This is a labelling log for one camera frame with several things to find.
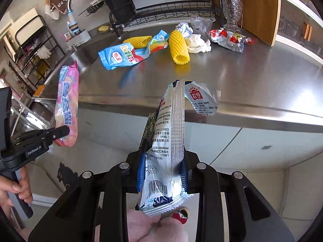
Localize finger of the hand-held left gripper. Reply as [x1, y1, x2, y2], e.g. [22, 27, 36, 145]
[11, 125, 70, 147]

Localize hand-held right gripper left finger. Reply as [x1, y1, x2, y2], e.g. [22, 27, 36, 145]
[28, 151, 142, 242]

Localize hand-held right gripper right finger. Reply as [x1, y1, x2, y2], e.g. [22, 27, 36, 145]
[182, 150, 295, 242]

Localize pink snack wrapper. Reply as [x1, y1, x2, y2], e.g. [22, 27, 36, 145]
[54, 60, 80, 147]

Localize silver snack wrapper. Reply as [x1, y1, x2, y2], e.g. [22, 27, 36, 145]
[135, 79, 221, 218]

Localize blue ice pop wrapper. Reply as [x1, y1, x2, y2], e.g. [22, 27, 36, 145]
[98, 42, 149, 70]

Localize yellow foam fruit net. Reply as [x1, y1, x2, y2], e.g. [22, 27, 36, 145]
[169, 30, 190, 65]
[123, 36, 153, 49]

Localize white tissue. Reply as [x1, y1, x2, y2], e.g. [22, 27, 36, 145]
[185, 34, 212, 54]

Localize red white snack wrapper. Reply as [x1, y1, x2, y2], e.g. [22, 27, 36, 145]
[207, 29, 256, 54]

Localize person's left hand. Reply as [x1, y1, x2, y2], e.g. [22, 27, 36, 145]
[0, 168, 33, 208]

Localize red bow slipper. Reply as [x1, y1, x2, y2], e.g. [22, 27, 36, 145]
[173, 207, 190, 225]

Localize black cat floor mat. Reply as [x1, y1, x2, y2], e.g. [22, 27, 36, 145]
[56, 162, 79, 189]

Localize white cabinet door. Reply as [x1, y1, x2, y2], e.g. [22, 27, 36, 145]
[197, 118, 323, 172]
[76, 101, 243, 162]

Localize person's pink fleece legs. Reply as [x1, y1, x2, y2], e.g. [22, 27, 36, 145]
[126, 208, 188, 242]

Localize black metal shelf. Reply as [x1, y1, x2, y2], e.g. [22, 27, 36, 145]
[4, 15, 66, 89]

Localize steel sink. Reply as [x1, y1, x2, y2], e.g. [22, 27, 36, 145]
[31, 44, 101, 101]

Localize white glove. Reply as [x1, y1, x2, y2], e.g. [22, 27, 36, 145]
[38, 45, 52, 59]

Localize grey sink caddy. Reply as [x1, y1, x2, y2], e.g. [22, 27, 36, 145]
[65, 29, 91, 49]

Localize colourful blue candy wrapper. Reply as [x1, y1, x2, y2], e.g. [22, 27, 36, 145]
[148, 30, 169, 54]

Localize black flat board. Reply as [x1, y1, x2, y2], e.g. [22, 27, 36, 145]
[102, 0, 137, 18]

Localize clear plastic bag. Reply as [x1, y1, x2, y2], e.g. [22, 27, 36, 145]
[190, 15, 214, 36]

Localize black dish rack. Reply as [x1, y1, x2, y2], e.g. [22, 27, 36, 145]
[108, 0, 225, 39]

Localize glass vase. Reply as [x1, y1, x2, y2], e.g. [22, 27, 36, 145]
[222, 0, 244, 33]

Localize wooden cutting board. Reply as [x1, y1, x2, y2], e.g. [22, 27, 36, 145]
[231, 0, 281, 47]

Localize chrome faucet with blue hose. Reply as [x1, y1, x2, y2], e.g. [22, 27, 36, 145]
[66, 0, 101, 34]

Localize wire sink basket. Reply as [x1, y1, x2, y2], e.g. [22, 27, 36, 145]
[81, 0, 108, 17]

